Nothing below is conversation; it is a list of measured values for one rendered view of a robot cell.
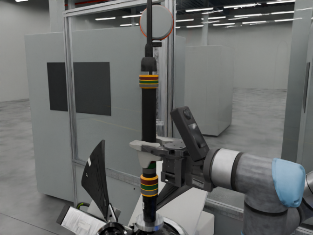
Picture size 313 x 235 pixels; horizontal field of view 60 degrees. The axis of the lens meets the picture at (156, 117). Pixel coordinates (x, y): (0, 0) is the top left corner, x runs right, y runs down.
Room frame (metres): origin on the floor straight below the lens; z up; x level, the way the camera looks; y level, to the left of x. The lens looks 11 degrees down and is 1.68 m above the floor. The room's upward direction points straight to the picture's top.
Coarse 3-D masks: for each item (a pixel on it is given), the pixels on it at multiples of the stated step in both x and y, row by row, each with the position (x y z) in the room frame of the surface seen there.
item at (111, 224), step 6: (114, 222) 0.67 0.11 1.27; (102, 228) 0.67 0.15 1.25; (108, 228) 0.67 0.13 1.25; (114, 228) 0.66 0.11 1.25; (120, 228) 0.65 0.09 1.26; (126, 228) 0.65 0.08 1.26; (132, 228) 0.70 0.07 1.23; (96, 234) 0.67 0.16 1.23; (102, 234) 0.67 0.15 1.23; (108, 234) 0.65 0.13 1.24; (114, 234) 0.65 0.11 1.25; (120, 234) 0.65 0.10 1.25; (126, 234) 0.63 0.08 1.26; (132, 234) 0.65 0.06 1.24; (144, 234) 0.71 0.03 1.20
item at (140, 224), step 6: (138, 216) 0.63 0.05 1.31; (156, 216) 0.63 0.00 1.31; (162, 216) 0.63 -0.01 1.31; (138, 222) 0.60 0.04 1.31; (144, 222) 0.60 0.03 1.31; (156, 222) 0.60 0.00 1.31; (162, 222) 0.60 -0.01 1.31; (144, 228) 0.58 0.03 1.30; (150, 228) 0.58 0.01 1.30; (156, 228) 0.59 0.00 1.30
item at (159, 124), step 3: (156, 120) 1.28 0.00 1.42; (159, 120) 1.28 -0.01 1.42; (156, 123) 1.23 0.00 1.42; (159, 123) 1.23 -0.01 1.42; (162, 123) 1.23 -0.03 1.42; (156, 126) 1.19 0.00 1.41; (159, 126) 1.19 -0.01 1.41; (162, 126) 1.19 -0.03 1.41; (156, 129) 1.19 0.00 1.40; (159, 129) 1.19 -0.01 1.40; (162, 129) 1.19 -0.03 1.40; (159, 132) 1.19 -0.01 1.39; (162, 132) 1.19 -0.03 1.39; (159, 135) 1.19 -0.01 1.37; (162, 135) 1.19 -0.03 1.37
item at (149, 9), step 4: (148, 0) 0.62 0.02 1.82; (148, 4) 0.62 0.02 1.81; (148, 8) 0.62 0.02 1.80; (148, 12) 0.62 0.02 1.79; (148, 16) 0.61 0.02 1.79; (148, 20) 0.61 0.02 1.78; (148, 24) 0.61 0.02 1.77; (148, 28) 0.61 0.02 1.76; (148, 32) 0.61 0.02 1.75; (148, 36) 0.61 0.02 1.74; (148, 40) 0.61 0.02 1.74
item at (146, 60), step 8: (152, 48) 0.61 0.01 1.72; (152, 56) 0.61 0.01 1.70; (144, 64) 0.60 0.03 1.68; (152, 64) 0.60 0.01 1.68; (144, 200) 0.60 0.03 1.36; (152, 200) 0.60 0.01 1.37; (144, 208) 0.60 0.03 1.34; (152, 208) 0.60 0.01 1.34; (144, 216) 0.61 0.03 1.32; (152, 216) 0.60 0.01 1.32; (152, 232) 0.61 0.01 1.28
